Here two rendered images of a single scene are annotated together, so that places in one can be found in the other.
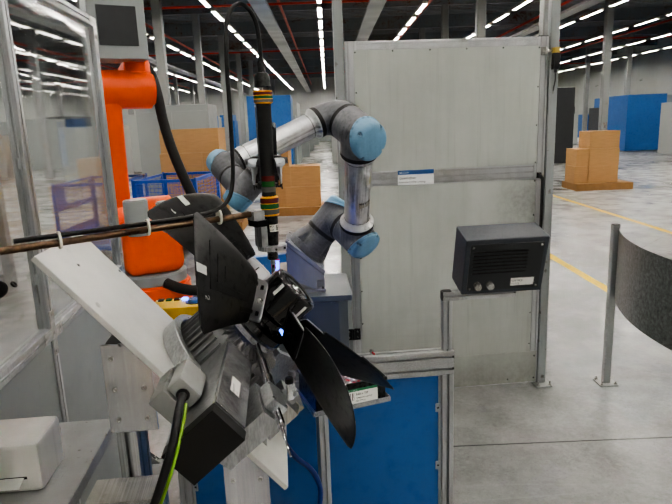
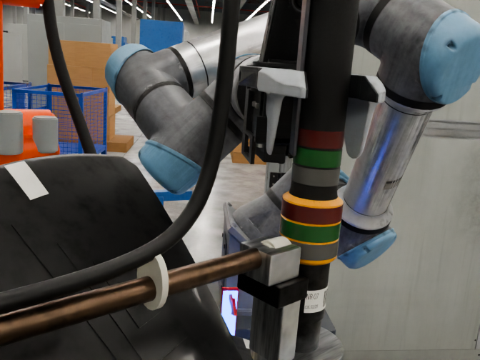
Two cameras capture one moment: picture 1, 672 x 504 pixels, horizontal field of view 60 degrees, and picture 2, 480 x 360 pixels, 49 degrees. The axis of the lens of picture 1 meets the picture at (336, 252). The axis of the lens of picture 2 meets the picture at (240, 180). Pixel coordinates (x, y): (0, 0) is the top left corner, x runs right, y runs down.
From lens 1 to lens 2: 104 cm
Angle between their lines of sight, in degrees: 4
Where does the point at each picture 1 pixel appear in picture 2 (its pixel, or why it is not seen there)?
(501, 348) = (442, 343)
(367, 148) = (453, 78)
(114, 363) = not seen: outside the picture
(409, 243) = not seen: hidden behind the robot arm
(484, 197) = (449, 158)
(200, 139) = (91, 53)
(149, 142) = (38, 51)
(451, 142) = not seen: hidden behind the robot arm
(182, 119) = (74, 32)
